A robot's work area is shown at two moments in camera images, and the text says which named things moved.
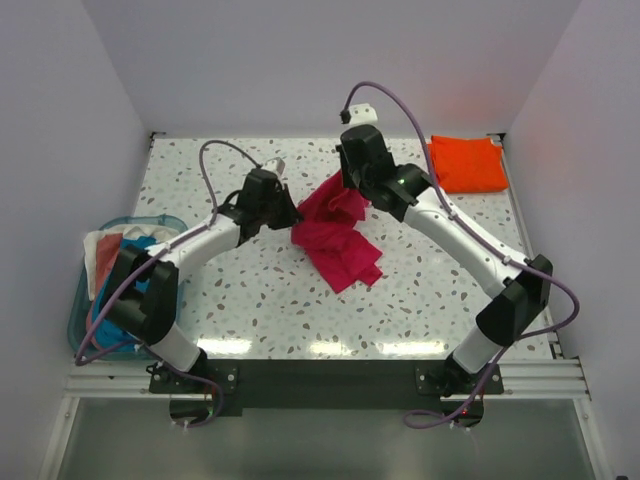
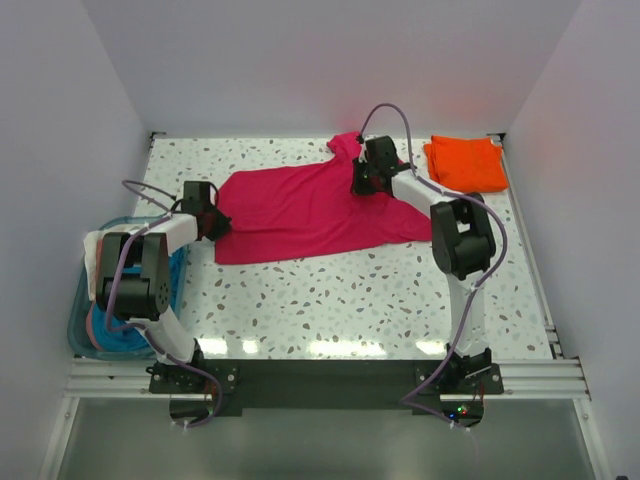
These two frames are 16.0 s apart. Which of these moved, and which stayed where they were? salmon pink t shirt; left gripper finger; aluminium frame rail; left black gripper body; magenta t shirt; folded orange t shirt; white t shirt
Moved: left gripper finger; left black gripper body; magenta t shirt
Stayed: white t shirt; folded orange t shirt; aluminium frame rail; salmon pink t shirt
